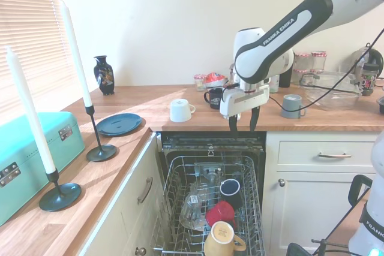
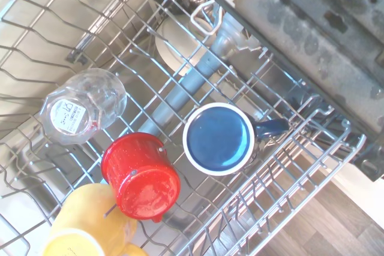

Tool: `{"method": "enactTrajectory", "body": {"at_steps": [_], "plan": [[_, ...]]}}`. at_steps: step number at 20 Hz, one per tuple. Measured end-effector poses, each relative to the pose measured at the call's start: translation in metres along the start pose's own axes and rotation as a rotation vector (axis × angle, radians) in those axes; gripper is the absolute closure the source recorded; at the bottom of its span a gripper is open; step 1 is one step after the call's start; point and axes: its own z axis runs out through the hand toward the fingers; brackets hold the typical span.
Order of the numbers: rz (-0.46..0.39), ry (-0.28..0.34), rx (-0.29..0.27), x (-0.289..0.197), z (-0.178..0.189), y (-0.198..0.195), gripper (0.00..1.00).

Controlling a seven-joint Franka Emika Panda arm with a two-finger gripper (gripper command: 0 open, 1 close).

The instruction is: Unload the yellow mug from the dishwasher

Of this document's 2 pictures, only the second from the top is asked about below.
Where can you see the yellow ceramic mug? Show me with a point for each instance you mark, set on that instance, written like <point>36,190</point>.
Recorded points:
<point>85,217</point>

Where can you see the blue enamel mug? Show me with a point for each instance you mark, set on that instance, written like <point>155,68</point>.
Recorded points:
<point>219,139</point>

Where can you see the clear glass jar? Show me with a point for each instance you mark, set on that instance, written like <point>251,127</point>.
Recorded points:
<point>82,106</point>

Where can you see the white plastic rack clip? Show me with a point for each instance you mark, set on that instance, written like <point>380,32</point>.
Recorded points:
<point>205,17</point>

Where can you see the red speckled enamel mug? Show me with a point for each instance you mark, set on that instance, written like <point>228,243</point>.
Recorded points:
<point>141,175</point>

